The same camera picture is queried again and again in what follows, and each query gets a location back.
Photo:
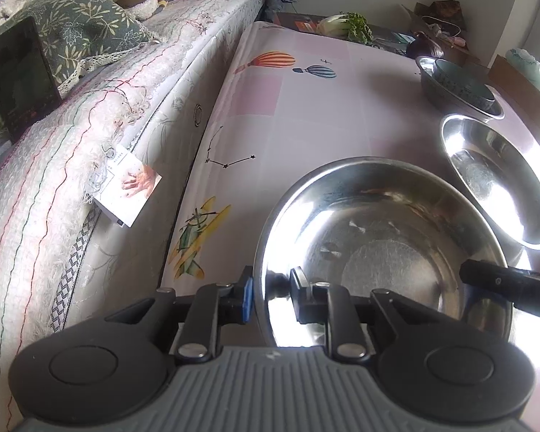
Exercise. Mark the shallow stainless steel plate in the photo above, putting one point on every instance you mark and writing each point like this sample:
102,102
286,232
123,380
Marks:
499,180

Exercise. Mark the mattress paper tag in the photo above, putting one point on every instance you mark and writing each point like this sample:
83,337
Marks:
130,189

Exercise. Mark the green leaf print pillow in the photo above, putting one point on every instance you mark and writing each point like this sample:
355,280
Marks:
85,27

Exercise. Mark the napa cabbage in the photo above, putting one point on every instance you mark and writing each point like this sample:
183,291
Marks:
348,27

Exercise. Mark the white quilted mattress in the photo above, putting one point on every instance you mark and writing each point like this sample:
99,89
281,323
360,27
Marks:
49,198

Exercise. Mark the teal ceramic bowl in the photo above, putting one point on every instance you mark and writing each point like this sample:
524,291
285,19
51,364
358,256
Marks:
459,82

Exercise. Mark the green plastic bag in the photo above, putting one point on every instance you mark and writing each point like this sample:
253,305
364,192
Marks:
528,67

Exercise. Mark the black smartphone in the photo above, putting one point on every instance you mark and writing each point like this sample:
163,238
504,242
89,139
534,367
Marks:
22,76

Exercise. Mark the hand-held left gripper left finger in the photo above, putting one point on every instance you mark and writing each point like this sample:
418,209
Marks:
247,299

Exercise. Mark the long open cardboard box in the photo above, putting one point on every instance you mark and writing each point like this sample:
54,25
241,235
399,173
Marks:
522,99

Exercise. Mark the small stainless steel bowl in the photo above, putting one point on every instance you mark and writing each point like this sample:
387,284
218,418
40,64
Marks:
432,95

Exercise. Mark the red onion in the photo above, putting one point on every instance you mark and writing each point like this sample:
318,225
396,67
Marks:
423,47

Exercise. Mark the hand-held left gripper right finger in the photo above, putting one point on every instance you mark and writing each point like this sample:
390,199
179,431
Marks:
298,287

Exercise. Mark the large steel bowl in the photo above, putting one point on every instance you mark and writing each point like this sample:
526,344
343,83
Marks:
364,216

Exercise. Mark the pink printed tablecloth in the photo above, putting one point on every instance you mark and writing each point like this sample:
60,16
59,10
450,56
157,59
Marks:
342,99

